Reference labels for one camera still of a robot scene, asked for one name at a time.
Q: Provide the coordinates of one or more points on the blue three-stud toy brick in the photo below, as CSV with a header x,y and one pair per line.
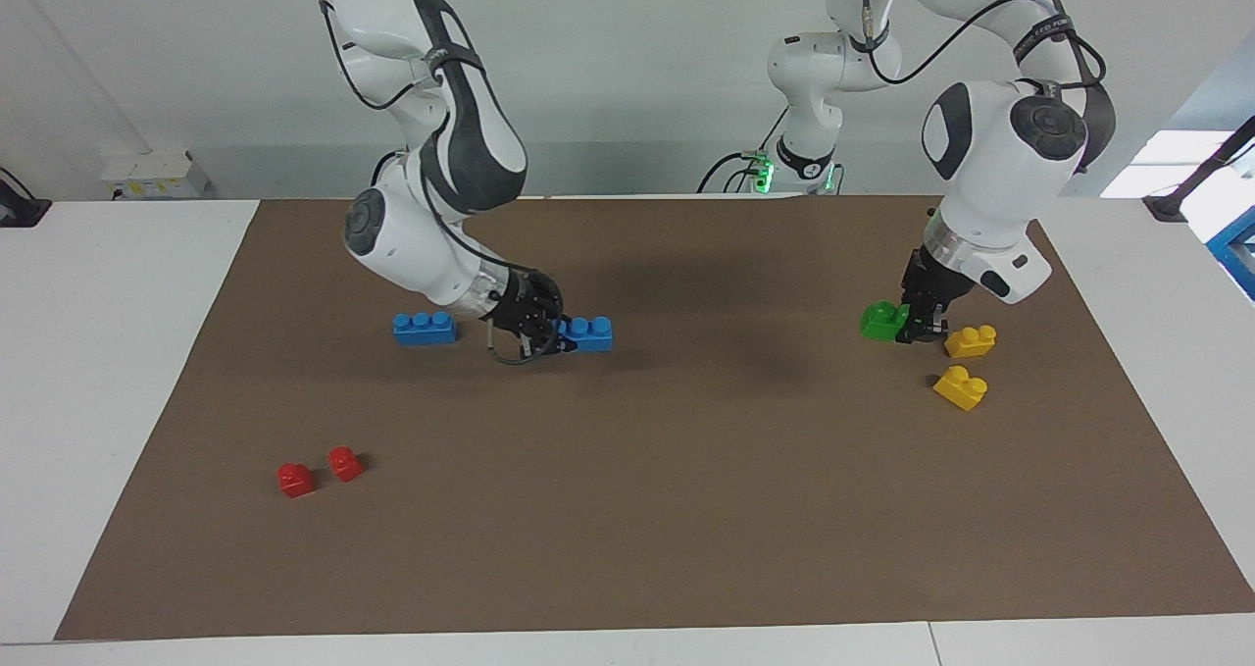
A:
x,y
591,335
424,331

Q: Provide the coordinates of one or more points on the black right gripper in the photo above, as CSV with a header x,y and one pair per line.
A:
x,y
525,305

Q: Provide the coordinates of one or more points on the blue frame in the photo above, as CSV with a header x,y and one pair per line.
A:
x,y
1237,249

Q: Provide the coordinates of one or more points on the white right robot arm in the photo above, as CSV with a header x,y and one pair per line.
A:
x,y
471,136

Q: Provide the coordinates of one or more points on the black clamp mount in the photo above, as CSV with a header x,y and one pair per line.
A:
x,y
20,210

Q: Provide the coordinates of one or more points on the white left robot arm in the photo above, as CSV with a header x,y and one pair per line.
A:
x,y
990,185

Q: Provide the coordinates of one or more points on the yellow two-stud toy brick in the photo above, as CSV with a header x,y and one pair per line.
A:
x,y
961,389
971,342

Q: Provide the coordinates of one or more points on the green two-stud toy brick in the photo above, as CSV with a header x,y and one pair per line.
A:
x,y
879,323

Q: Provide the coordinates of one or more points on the red one-stud toy brick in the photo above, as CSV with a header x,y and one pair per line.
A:
x,y
345,464
296,480

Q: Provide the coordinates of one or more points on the white wall socket box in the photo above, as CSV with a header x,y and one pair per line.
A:
x,y
157,176

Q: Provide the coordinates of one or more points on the brown table mat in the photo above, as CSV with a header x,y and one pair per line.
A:
x,y
627,499

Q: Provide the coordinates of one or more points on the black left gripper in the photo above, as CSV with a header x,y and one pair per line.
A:
x,y
931,279

